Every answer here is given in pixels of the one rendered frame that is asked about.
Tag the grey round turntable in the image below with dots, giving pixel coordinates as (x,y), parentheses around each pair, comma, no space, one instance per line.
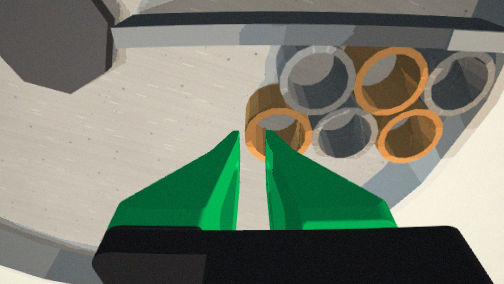
(84,125)

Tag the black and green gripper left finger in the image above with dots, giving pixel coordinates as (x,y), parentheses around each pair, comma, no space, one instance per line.
(192,195)

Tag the grey metal bushing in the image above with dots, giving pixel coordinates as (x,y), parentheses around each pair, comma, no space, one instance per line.
(324,96)
(468,82)
(348,142)

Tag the bronze bushing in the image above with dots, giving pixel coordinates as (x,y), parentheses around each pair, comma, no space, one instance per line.
(412,140)
(268,101)
(399,89)

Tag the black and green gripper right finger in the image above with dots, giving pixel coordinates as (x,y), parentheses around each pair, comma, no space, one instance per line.
(315,197)

